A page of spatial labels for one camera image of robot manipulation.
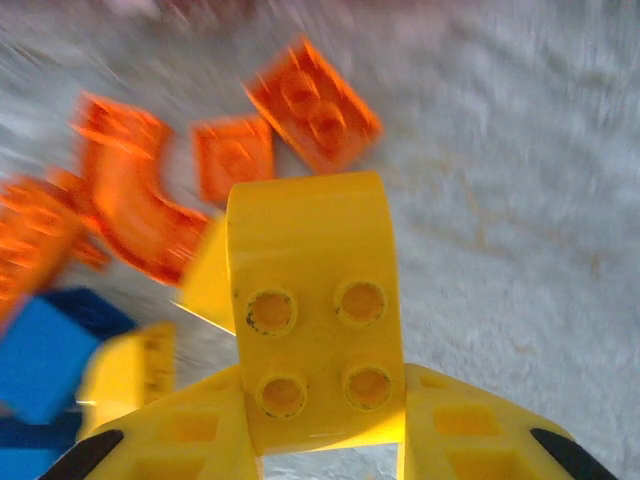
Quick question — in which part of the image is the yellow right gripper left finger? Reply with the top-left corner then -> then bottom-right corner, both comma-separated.
43,367 -> 262,480

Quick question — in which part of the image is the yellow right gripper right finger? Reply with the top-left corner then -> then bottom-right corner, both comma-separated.
397,363 -> 622,480

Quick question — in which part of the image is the long orange lego plate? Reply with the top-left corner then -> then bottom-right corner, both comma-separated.
0,167 -> 110,321

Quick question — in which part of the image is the yellow curved lego brick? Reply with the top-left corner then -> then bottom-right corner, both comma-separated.
224,171 -> 407,454

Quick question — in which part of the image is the orange rectangular lego brick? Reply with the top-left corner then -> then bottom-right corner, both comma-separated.
243,35 -> 385,175

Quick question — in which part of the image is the orange curved lego piece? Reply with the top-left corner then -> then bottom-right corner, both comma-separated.
72,91 -> 214,287

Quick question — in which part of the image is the blue lego brick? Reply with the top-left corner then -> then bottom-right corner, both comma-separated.
0,409 -> 84,480
0,286 -> 140,426

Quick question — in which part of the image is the small orange lego brick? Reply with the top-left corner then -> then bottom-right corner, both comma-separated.
191,113 -> 277,205

